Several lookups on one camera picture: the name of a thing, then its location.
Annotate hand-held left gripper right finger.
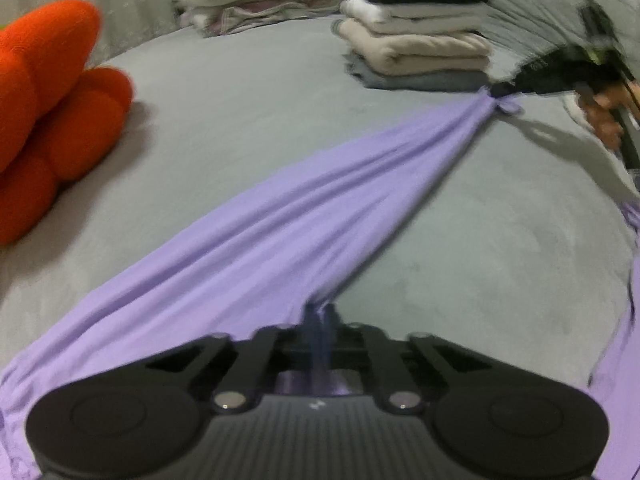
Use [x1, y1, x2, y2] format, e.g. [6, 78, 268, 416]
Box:
[325, 322, 501, 416]

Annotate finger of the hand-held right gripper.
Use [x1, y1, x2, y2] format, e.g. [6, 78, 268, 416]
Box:
[490, 80, 523, 100]

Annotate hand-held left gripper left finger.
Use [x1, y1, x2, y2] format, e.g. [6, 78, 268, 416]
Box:
[142, 327, 318, 413]

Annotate white folded garment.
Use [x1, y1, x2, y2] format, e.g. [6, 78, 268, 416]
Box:
[340, 0, 490, 32]

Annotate beige folded garment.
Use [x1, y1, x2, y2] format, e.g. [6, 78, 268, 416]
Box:
[332, 19, 493, 75]

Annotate orange pumpkin pillow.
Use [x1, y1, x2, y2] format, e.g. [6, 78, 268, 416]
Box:
[0, 0, 135, 247]

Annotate grey folded garment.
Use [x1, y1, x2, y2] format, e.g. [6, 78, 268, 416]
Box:
[344, 57, 493, 92]

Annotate purple pants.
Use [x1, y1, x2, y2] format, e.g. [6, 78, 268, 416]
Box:
[0, 85, 640, 480]

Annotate person's right hand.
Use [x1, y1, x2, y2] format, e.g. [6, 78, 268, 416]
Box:
[575, 80, 640, 153]

